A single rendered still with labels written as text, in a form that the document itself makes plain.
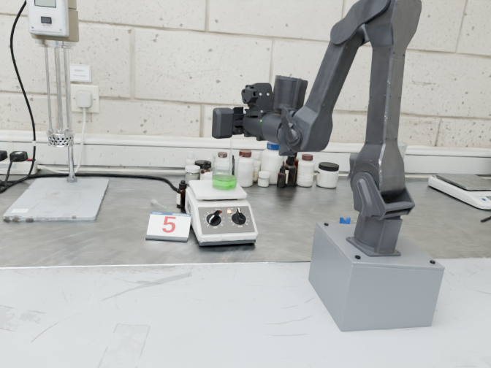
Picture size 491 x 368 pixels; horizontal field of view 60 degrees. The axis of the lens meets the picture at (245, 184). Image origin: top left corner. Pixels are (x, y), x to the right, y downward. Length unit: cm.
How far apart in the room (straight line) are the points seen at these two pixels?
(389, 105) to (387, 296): 29
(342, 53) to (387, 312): 41
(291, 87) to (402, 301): 41
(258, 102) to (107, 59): 68
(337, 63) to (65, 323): 58
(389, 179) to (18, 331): 58
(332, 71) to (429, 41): 98
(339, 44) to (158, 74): 80
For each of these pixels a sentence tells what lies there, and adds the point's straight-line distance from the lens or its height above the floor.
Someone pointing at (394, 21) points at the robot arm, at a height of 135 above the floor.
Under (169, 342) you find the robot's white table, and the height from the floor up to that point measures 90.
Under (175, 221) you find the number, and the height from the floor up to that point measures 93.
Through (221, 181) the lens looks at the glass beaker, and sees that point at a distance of 97.
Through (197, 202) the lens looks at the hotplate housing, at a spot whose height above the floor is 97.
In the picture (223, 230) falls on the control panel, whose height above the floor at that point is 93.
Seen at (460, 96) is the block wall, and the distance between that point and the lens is 179.
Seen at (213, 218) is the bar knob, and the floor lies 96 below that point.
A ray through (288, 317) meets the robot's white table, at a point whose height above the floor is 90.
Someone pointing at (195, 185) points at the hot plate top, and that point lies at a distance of 101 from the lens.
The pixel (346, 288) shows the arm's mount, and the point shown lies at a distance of 67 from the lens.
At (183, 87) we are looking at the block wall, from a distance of 142.
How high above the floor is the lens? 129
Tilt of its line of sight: 17 degrees down
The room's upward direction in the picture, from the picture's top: 5 degrees clockwise
